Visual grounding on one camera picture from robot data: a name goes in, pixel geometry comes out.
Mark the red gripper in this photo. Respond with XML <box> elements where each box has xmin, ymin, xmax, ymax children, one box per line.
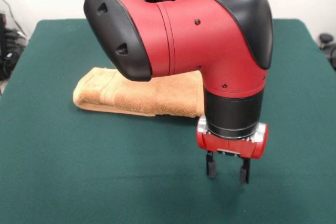
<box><xmin>196</xmin><ymin>115</ymin><xmax>269</xmax><ymax>185</ymax></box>

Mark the tan terry towel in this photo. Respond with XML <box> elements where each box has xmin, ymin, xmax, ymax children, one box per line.
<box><xmin>72</xmin><ymin>66</ymin><xmax>206</xmax><ymax>118</ymax></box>

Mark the dark green table cloth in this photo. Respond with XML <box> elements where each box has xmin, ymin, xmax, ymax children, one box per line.
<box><xmin>0</xmin><ymin>18</ymin><xmax>336</xmax><ymax>224</ymax></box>

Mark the thin wall cable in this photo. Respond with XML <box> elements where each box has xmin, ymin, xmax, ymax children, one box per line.
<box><xmin>0</xmin><ymin>0</ymin><xmax>27</xmax><ymax>36</ymax></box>

